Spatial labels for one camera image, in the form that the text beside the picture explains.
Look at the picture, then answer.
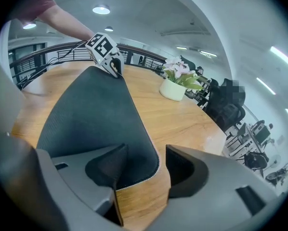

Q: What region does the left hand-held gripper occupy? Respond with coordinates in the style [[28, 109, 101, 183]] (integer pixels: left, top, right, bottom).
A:
[[85, 32, 125, 79]]

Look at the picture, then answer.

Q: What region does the black railing with dark handrail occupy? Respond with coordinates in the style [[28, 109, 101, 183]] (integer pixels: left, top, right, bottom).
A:
[[8, 42, 168, 88]]

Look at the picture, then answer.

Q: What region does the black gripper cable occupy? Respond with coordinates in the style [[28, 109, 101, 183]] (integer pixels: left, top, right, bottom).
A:
[[20, 40, 87, 88]]

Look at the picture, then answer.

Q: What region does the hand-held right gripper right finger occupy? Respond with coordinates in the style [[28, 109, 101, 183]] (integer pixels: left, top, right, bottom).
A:
[[165, 144, 281, 218]]

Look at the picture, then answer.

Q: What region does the person's left forearm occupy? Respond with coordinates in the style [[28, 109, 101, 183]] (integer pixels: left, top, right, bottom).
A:
[[38, 5, 96, 42]]

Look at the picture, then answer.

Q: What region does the white pot with pink flowers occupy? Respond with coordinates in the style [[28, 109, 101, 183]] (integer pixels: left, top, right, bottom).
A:
[[158, 56, 204, 102]]

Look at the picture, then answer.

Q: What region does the black padded office chair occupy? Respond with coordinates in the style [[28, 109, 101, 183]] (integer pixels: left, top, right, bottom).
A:
[[203, 77, 246, 132]]

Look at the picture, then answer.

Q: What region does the black folding chair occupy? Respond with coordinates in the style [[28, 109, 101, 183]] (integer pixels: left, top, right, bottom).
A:
[[242, 151, 270, 172]]

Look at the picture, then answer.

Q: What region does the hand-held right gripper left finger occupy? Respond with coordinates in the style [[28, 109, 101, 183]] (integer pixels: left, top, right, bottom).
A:
[[35, 143, 130, 227]]

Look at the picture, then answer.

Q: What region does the black mesh office chair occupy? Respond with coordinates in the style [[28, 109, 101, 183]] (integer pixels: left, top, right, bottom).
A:
[[179, 54, 197, 75]]

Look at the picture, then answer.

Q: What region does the pink desk mat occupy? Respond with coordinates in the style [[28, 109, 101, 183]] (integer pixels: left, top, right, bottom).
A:
[[36, 65, 161, 192]]

